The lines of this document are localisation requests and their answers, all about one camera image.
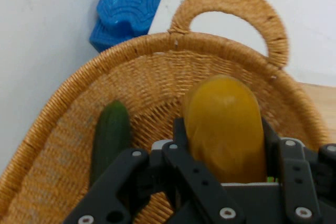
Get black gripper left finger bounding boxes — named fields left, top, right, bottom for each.
left=62, top=117, right=246, bottom=224

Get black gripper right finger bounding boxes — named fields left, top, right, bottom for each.
left=261, top=118, right=336, bottom=224

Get ochre oval toy vegetable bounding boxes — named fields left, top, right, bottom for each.
left=183, top=74, right=268, bottom=184

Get wooden cutting board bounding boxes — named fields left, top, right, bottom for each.
left=298, top=82, right=336, bottom=146

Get long dark green cucumber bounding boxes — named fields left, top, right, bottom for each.
left=89, top=100, right=132, bottom=187

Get dark blue foam mat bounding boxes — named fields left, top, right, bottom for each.
left=89, top=0, right=173, bottom=54

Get woven wicker basket with handles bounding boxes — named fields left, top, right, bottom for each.
left=0, top=0, right=331, bottom=224

